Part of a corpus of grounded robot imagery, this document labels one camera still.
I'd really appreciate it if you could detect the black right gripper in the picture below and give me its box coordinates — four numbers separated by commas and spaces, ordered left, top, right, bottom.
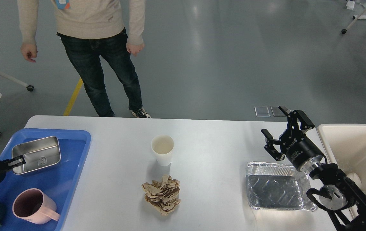
261, 106, 325, 172

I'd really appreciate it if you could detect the stainless steel rectangular tray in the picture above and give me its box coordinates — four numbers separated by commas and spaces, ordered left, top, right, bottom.
12, 136, 61, 175

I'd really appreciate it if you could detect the pink mug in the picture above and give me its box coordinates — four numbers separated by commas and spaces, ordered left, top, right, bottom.
12, 188, 61, 225

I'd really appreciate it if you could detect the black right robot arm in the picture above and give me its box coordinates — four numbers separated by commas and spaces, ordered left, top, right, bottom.
261, 106, 366, 231

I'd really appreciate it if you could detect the person right hand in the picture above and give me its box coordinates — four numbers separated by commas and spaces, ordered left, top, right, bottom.
20, 43, 38, 63

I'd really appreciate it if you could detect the person left hand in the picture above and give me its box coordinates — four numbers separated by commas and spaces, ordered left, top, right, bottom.
126, 42, 145, 57

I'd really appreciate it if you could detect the right clear floor plate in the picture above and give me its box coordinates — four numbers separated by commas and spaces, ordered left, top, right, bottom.
270, 106, 287, 117

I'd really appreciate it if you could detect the clear floor plate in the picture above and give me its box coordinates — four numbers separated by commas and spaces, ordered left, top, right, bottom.
254, 106, 270, 117
270, 106, 287, 117

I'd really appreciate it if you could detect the left clear floor plate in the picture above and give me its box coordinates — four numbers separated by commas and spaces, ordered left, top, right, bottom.
254, 106, 270, 117

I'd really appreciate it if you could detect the blue plastic tray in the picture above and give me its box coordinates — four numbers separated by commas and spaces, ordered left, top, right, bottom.
0, 128, 91, 231

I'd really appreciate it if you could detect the aluminium foil tray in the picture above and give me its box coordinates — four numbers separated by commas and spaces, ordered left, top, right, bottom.
246, 161, 318, 212

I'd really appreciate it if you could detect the white paper cup in bin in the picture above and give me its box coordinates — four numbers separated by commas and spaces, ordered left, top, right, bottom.
346, 172, 362, 189

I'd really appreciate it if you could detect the beige plastic bin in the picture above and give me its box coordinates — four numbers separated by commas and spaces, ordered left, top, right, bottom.
317, 124, 366, 194

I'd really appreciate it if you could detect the crumpled brown paper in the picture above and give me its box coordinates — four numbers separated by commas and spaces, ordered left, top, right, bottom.
141, 175, 181, 216

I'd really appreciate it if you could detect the person in beige sweater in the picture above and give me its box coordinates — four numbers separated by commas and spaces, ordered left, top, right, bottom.
17, 0, 152, 118

